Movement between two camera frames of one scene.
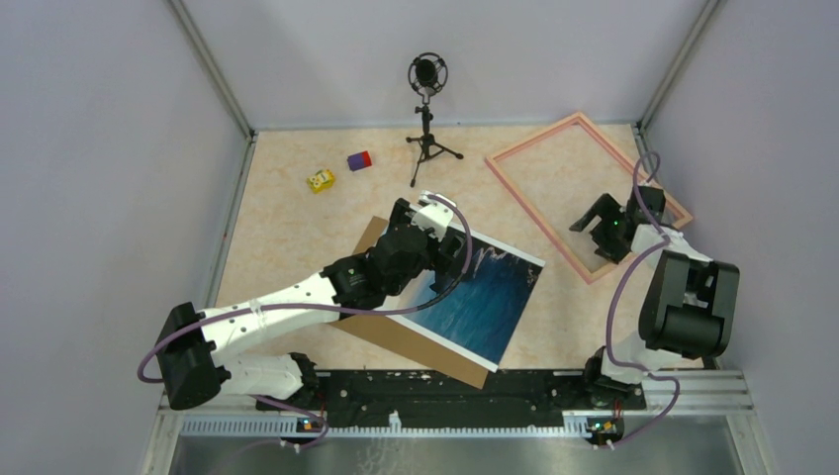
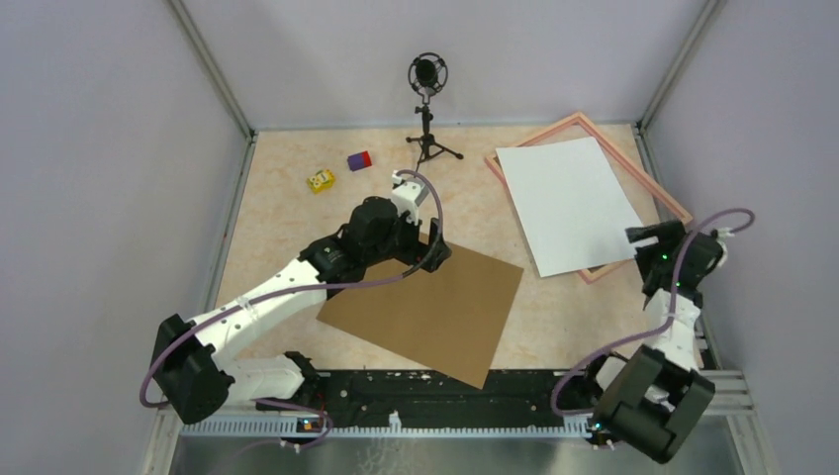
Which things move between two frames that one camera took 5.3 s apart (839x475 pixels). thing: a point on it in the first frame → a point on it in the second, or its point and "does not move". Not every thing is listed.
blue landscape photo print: [479, 318] → [572, 210]
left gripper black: [439, 261] → [419, 252]
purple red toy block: [358, 161] does not move
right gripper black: [605, 208] → [669, 236]
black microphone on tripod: [426, 74] does not move
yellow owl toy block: [322, 180] does not move
